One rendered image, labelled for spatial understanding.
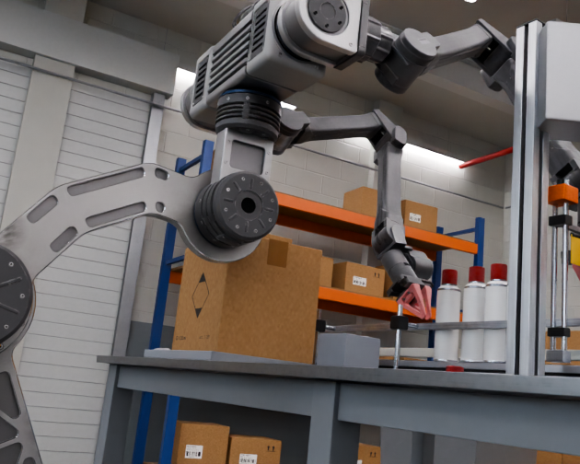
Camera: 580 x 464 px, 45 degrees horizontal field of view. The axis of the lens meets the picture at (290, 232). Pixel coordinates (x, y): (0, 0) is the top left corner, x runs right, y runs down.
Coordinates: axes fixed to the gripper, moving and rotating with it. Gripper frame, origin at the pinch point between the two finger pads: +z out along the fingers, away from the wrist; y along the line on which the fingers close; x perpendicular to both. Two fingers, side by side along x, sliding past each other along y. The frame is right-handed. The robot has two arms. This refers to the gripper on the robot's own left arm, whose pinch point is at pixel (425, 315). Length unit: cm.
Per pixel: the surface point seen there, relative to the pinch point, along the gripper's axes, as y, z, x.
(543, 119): -17, 5, -52
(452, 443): 169, -70, 136
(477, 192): 438, -411, 152
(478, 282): 0.0, 5.0, -15.7
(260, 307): -32.8, -10.0, 15.5
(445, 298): -1.6, 2.5, -7.7
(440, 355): -1.8, 11.7, 0.7
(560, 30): -15, -6, -65
